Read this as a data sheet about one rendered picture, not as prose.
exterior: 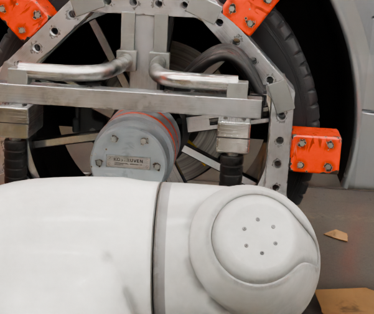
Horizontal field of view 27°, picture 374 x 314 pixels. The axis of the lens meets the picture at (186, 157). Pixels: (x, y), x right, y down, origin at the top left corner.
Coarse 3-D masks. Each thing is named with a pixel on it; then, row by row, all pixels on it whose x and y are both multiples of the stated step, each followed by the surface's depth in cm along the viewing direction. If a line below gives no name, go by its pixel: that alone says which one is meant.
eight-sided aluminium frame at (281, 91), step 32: (96, 0) 136; (128, 0) 135; (160, 0) 135; (192, 0) 134; (64, 32) 138; (224, 32) 135; (256, 64) 136; (288, 96) 137; (288, 128) 139; (0, 160) 145; (288, 160) 140
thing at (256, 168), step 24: (96, 24) 148; (168, 48) 148; (48, 120) 167; (192, 120) 151; (264, 120) 150; (48, 144) 155; (264, 144) 165; (48, 168) 161; (72, 168) 174; (216, 168) 153; (264, 168) 150
